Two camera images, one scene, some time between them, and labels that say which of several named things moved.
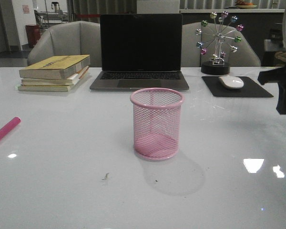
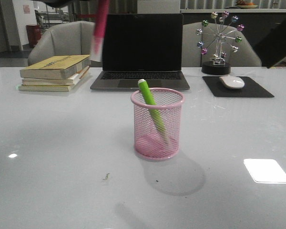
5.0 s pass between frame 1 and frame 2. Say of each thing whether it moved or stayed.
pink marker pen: moved
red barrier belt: stayed
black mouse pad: stayed
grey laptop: stayed
